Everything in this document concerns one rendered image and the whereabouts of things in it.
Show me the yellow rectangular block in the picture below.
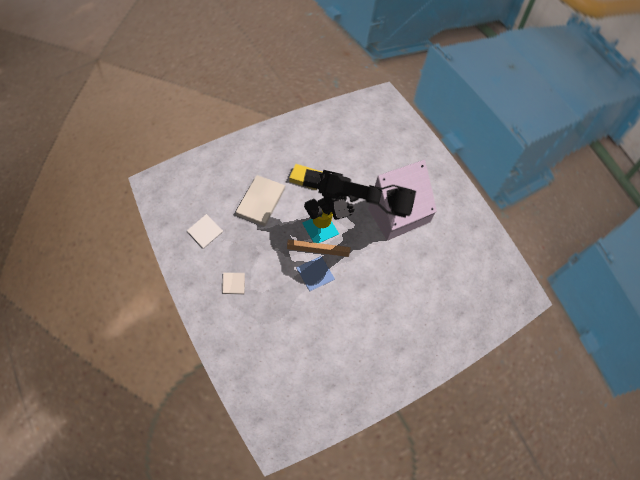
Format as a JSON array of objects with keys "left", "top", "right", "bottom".
[{"left": 289, "top": 164, "right": 318, "bottom": 186}]

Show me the beige flat rectangular slab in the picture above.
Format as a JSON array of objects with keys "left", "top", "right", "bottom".
[{"left": 236, "top": 176, "right": 285, "bottom": 226}]

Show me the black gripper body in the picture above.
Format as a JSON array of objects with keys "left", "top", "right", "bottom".
[{"left": 304, "top": 195, "right": 359, "bottom": 219}]

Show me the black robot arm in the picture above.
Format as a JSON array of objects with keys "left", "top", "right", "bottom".
[{"left": 302, "top": 169, "right": 416, "bottom": 220}]

